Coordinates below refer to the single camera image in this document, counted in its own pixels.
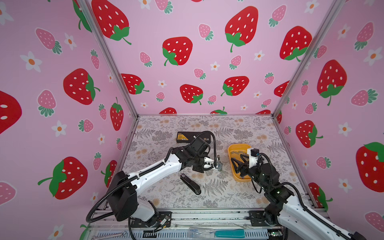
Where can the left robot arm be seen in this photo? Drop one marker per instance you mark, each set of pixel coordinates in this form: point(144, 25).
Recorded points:
point(121, 199)

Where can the black tool case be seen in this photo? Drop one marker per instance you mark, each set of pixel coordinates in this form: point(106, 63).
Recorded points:
point(187, 137)

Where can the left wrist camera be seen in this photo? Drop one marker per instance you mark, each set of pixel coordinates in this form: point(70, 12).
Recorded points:
point(208, 162)

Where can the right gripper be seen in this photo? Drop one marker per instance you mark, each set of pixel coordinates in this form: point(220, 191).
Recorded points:
point(237, 169)

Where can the black stapler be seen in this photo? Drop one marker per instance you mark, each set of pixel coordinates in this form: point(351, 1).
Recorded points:
point(192, 185)

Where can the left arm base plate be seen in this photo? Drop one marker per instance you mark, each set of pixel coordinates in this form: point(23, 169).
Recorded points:
point(154, 221)

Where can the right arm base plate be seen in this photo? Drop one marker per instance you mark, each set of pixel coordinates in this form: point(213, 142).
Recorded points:
point(262, 219)

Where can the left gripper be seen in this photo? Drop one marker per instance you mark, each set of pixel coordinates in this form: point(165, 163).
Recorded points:
point(200, 169)

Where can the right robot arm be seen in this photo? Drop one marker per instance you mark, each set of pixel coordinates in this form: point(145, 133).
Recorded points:
point(286, 206)

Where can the staple strips in tray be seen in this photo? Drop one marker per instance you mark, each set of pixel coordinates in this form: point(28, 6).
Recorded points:
point(237, 154)

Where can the teal handled tool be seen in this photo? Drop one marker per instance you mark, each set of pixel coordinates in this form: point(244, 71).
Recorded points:
point(234, 234)

